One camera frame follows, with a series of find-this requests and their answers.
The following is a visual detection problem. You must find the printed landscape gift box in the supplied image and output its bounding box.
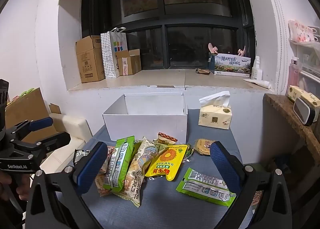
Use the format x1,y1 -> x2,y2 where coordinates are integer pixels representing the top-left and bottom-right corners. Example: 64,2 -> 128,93
209,53 -> 252,77

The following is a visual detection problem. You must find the person's left hand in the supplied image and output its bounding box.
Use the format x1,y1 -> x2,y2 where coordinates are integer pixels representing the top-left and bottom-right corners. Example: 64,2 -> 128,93
0,170 -> 32,202

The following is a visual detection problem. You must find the white plastic bottle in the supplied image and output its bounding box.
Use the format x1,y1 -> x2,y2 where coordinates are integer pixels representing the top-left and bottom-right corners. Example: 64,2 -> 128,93
251,56 -> 263,81

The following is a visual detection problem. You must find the beige puffed snack bag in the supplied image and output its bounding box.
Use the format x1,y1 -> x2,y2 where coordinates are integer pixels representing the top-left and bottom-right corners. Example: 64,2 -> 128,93
114,137 -> 160,207

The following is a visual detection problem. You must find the tall brown cardboard box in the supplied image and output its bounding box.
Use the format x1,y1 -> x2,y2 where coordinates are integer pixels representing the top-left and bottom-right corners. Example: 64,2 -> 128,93
76,35 -> 106,84

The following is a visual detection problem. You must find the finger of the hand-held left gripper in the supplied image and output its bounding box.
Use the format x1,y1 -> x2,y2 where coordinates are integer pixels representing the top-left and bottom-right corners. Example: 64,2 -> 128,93
7,117 -> 54,142
15,132 -> 72,160

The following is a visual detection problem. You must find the white leather seat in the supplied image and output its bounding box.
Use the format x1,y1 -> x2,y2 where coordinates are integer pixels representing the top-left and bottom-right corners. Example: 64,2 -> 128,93
40,113 -> 93,173

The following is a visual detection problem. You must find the green snack packet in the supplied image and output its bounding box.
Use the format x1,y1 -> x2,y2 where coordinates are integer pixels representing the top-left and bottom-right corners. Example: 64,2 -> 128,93
103,136 -> 135,193
176,168 -> 237,207

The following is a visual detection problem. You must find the white dotted paper bag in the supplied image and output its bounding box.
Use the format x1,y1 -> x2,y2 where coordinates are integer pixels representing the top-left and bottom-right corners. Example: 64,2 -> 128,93
100,27 -> 128,79

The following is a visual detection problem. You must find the pale yellow tissue pack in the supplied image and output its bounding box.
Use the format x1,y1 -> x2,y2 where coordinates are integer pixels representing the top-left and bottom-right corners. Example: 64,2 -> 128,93
287,85 -> 320,107

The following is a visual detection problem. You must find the white rounded device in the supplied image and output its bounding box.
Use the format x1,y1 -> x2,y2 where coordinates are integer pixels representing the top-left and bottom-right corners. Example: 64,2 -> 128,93
293,93 -> 320,126

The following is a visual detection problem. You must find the pink bottle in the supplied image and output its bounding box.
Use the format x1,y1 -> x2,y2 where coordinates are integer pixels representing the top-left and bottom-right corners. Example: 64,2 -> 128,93
289,57 -> 300,89

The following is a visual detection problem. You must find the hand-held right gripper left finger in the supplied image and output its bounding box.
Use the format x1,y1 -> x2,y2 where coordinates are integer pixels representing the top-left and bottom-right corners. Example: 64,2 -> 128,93
24,141 -> 108,229

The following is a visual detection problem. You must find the large flat cardboard box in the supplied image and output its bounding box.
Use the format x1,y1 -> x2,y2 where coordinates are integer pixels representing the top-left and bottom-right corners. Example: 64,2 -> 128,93
5,88 -> 62,142

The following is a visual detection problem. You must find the silver black snack packet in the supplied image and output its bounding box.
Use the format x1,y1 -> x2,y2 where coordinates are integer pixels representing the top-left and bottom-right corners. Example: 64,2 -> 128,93
73,149 -> 91,167

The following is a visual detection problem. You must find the floral pink pouch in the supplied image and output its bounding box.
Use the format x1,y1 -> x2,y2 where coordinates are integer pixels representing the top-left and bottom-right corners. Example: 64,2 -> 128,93
288,20 -> 320,43

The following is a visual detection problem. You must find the yellow sunflower seed packet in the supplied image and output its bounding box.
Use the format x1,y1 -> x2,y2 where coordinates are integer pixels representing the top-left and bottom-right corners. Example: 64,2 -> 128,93
145,144 -> 188,181

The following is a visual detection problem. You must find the white cardboard box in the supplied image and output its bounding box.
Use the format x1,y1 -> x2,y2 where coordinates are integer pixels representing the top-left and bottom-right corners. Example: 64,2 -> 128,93
102,92 -> 188,144

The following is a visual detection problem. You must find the orange cracker packet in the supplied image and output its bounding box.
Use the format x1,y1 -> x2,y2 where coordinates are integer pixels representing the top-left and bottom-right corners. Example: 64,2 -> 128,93
95,145 -> 118,197

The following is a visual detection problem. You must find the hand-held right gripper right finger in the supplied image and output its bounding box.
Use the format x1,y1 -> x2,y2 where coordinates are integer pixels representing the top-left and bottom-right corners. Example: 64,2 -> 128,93
209,141 -> 296,229

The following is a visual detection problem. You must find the brown stone counter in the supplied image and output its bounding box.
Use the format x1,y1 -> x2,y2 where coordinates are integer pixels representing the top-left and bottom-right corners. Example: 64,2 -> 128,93
264,93 -> 320,159

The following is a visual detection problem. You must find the orange brown wafer packet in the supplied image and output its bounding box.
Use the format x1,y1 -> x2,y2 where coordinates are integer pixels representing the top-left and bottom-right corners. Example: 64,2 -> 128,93
152,132 -> 178,146

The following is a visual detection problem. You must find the dark framed window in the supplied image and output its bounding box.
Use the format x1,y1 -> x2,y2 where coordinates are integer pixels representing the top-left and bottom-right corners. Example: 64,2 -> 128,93
81,0 -> 255,71

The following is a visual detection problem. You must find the small open cardboard box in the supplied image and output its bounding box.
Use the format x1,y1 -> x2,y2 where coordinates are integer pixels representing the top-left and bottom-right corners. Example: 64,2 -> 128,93
115,49 -> 142,76

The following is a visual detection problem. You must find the round yellow jelly packet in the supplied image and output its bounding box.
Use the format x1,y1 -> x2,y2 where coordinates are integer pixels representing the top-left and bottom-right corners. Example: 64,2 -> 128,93
194,138 -> 216,156

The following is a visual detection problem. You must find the rolled white paper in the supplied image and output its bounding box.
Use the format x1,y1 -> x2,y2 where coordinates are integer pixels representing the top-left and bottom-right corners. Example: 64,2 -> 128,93
244,78 -> 271,89

